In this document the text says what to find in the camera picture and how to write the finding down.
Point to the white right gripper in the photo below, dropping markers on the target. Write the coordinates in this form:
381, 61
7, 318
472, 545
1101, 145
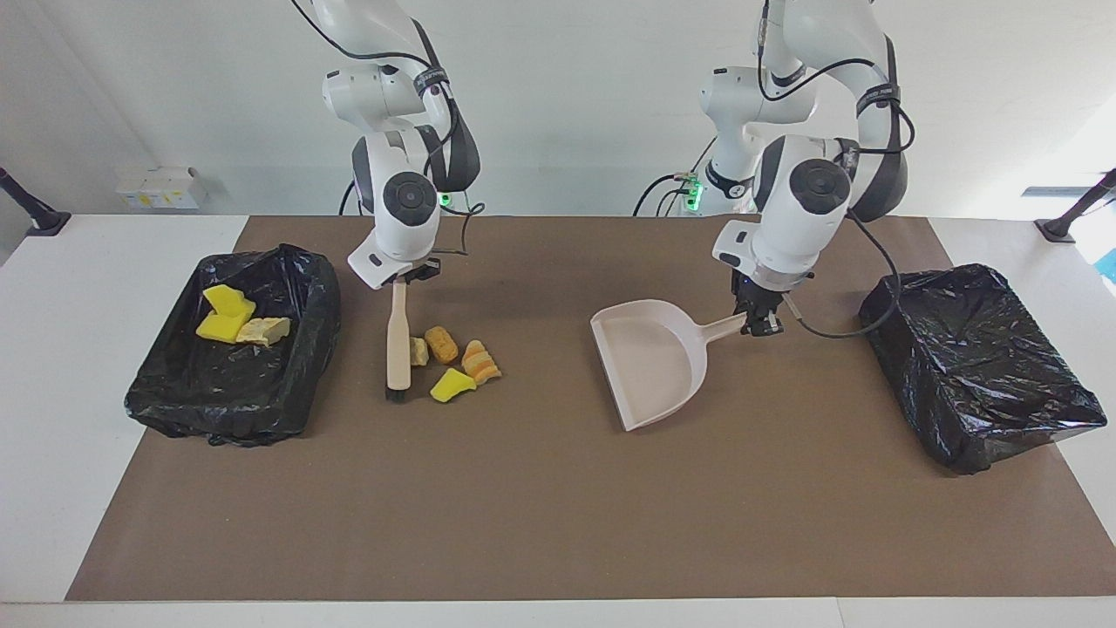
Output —
379, 266

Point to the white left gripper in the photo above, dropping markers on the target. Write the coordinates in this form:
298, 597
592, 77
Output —
758, 257

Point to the beige hand brush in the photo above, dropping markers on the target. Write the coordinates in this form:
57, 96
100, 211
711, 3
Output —
399, 340

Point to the brown bread roll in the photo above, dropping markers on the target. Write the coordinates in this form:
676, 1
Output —
441, 344

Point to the pale bread piece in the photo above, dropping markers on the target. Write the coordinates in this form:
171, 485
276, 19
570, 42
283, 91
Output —
419, 351

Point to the striped orange bread piece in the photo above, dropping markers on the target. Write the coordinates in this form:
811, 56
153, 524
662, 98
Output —
479, 362

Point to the beige plastic dustpan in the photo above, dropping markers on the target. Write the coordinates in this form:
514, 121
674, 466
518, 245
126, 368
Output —
654, 358

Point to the yellow sponge wedge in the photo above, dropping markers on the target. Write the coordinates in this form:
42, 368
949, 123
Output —
452, 385

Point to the torn striped bread piece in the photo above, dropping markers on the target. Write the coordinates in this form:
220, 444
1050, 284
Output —
264, 331

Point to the notched yellow sponge piece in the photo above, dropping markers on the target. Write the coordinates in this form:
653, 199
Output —
228, 301

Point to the green and yellow sponge piece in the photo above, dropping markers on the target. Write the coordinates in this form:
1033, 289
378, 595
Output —
220, 328

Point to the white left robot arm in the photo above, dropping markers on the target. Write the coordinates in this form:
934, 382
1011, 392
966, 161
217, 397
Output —
811, 201

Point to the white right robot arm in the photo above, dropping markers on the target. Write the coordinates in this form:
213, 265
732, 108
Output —
410, 201

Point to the black bag lined bin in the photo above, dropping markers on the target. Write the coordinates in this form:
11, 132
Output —
968, 366
235, 384

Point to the brown table mat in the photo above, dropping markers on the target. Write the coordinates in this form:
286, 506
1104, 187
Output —
523, 523

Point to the cyan blue object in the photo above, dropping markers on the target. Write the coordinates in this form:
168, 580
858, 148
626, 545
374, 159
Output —
1110, 266

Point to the white wall socket box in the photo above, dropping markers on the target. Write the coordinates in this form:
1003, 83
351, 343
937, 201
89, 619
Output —
161, 187

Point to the black camera stand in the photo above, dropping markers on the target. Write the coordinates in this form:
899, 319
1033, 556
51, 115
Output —
44, 222
1059, 231

